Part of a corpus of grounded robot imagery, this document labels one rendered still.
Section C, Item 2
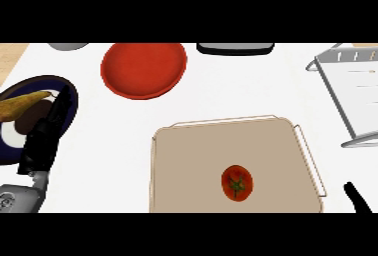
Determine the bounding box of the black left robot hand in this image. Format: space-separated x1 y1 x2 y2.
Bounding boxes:
16 85 73 176

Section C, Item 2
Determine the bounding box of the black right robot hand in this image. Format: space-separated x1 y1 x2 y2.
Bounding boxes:
342 181 373 214

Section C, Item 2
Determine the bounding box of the red tomato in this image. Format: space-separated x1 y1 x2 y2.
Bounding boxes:
220 164 255 203

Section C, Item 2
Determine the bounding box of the beige tray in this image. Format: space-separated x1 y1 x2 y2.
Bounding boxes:
147 114 329 214

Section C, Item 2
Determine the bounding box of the dark blue plate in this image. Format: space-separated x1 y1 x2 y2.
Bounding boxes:
0 75 79 167

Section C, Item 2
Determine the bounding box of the yellow-brown pear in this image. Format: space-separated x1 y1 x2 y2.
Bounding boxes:
0 90 54 123

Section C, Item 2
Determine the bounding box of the pale wooden board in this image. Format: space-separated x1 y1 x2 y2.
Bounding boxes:
0 42 31 88

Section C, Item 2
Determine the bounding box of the grey round object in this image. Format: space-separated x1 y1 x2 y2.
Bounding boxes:
45 42 90 52

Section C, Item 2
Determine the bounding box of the red round plate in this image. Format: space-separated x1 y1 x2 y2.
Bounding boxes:
98 42 189 100

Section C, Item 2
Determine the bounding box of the black and grey appliance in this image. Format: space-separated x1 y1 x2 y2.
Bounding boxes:
194 42 276 57

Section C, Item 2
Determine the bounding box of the grey wire tiered basket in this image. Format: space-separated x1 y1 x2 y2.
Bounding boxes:
304 42 378 149

